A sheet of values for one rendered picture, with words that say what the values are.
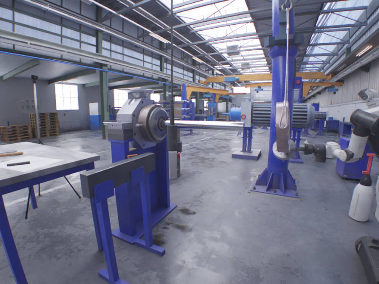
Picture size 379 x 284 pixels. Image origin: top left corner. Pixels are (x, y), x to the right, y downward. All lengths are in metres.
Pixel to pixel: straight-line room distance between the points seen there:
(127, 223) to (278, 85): 2.61
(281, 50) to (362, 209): 2.23
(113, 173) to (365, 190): 2.54
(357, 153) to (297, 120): 3.53
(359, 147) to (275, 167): 1.78
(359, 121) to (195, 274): 1.50
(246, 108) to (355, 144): 3.78
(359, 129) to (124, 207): 1.89
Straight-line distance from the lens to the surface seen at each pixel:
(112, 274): 1.55
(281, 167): 3.03
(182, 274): 1.63
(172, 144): 0.81
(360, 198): 2.70
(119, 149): 1.67
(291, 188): 3.18
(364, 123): 1.32
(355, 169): 4.27
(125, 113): 1.74
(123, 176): 1.29
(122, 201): 1.84
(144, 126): 1.66
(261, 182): 3.18
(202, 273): 1.63
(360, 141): 1.39
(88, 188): 1.13
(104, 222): 1.29
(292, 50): 3.02
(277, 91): 2.94
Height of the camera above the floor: 1.20
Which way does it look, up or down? 9 degrees down
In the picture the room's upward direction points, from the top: straight up
